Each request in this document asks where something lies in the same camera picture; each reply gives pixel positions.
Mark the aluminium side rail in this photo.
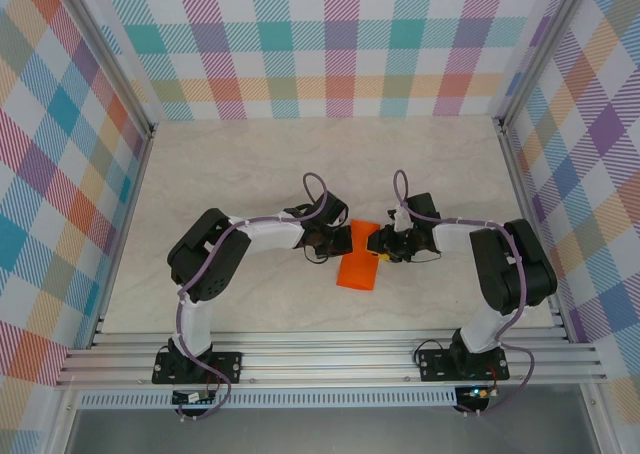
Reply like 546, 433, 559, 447
492, 116, 574, 343
88, 123, 157, 350

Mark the perforated metal cable tray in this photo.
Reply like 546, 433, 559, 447
77, 386, 459, 409

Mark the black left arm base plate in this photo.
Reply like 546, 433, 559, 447
151, 350, 245, 386

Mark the circuit board with green light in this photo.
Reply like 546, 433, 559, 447
462, 385, 502, 401

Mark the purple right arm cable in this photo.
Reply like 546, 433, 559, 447
393, 169, 534, 418

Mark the aluminium rail frame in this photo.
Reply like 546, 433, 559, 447
53, 329, 610, 389

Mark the aluminium corner post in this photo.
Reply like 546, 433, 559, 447
49, 0, 155, 138
494, 0, 601, 135

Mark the orange paper sheet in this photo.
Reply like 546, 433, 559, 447
335, 218, 382, 292

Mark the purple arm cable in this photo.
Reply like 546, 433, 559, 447
175, 172, 346, 422
393, 169, 534, 418

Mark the black circuit board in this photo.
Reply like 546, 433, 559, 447
171, 390, 217, 406

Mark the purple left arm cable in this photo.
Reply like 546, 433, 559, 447
175, 172, 346, 422

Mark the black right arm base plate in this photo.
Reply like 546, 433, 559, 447
416, 348, 511, 383

